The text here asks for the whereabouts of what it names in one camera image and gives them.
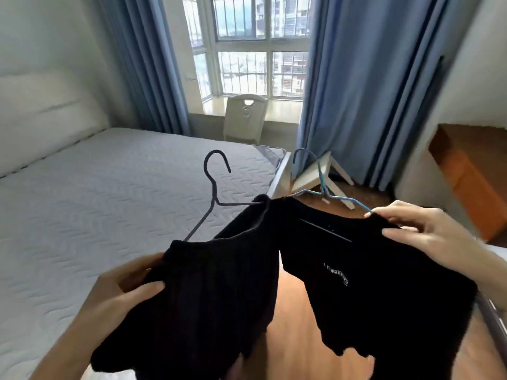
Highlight blue curtain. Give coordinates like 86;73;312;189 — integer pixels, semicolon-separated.
295;0;484;193
95;0;193;137

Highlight person's left hand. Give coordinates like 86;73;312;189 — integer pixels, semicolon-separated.
73;252;166;349

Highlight black Li-Ning t-shirt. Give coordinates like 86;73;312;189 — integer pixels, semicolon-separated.
273;195;478;380

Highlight grey quilted mattress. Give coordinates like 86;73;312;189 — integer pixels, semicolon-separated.
0;127;286;380

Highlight pale lilac wire hanger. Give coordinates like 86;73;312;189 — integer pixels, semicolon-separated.
183;149;264;243

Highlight black shorts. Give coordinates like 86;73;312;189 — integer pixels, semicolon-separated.
90;193;282;380

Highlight person's right hand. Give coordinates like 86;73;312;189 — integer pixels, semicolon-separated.
363;199;490;283

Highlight white plastic chair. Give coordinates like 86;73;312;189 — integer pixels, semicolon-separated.
222;93;270;146

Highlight orange wooden cabinet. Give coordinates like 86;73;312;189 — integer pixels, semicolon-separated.
427;123;507;242

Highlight blue wire hanger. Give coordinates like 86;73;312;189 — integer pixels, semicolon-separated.
291;148;375;214

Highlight white framed barred window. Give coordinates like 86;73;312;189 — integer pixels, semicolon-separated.
181;0;314;103

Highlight beige window sill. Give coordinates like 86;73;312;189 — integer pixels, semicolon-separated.
188;97;304;125

